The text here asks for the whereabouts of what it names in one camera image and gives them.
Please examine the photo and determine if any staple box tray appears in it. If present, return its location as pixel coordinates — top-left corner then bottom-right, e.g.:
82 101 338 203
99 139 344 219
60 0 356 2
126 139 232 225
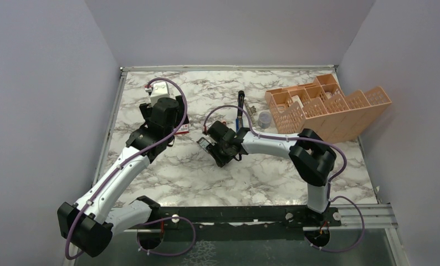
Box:
197 137 211 151

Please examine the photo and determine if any red white staple box sleeve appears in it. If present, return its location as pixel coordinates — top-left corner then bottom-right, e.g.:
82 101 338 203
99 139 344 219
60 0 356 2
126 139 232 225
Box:
176 124 190 135

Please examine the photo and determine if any blue stapler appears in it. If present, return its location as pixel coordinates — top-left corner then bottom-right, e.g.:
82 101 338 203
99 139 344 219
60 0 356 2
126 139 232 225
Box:
236 90 245 132

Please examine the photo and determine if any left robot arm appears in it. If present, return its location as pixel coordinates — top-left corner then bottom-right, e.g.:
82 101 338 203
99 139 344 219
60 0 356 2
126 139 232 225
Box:
57 95 187 259

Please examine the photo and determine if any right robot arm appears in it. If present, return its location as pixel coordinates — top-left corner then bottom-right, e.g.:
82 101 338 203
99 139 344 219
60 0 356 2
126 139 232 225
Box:
198 121 336 226

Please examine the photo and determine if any clear small cup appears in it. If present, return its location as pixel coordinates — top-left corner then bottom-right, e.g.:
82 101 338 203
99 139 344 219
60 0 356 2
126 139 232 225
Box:
257 111 272 129

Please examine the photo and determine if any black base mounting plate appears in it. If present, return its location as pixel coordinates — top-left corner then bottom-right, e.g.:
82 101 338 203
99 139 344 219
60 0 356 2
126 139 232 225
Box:
132 205 341 242

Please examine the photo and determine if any peach plastic desk organizer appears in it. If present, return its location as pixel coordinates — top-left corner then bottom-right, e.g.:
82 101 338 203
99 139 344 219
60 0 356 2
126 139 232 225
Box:
265 74 392 144

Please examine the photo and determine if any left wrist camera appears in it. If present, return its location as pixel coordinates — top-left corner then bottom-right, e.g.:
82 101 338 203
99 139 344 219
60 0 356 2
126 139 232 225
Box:
145 81 170 106

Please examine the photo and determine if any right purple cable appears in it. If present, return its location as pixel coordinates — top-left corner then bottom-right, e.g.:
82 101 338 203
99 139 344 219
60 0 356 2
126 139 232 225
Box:
203 105 366 254

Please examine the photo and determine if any aluminium front frame rail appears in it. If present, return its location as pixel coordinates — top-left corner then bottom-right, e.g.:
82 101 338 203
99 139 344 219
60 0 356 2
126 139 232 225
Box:
71 204 399 233

